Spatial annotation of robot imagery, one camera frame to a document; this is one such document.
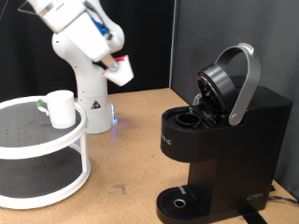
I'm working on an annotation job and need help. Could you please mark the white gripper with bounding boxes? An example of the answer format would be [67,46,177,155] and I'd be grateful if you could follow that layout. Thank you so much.
[46,0,120,77]

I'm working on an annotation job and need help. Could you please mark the white coffee pod red lid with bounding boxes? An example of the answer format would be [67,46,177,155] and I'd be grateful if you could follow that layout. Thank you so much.
[106,54,135,88]

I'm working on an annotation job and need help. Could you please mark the white mug green-tipped handle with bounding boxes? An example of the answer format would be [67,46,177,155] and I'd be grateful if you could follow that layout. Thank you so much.
[36,90,77,130]

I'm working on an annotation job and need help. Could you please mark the black Keurig machine body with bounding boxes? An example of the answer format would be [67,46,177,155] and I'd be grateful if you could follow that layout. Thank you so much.
[155,85,293,224]

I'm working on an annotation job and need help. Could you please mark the black curtain backdrop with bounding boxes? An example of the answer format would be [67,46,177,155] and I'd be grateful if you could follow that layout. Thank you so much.
[0,0,176,104]

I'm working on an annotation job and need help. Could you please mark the white two-tier turntable shelf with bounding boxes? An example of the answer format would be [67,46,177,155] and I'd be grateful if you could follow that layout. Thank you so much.
[0,95,92,210]

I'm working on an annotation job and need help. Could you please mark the grey fabric partition panel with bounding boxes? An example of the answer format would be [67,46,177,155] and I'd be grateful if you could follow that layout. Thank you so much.
[169,0,299,200]

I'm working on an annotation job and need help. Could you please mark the black slotted drip tray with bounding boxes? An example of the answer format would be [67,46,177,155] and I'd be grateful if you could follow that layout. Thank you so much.
[156,185,216,224]

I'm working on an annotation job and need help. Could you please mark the black tape strip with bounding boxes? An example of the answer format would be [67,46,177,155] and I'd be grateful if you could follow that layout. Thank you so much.
[238,203,269,224]

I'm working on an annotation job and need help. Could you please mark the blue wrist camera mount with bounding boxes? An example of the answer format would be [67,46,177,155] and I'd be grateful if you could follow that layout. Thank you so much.
[91,17,113,41]

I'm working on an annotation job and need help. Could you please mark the grey braided power cable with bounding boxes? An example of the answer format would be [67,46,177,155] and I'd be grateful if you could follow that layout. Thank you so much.
[269,195,299,206]

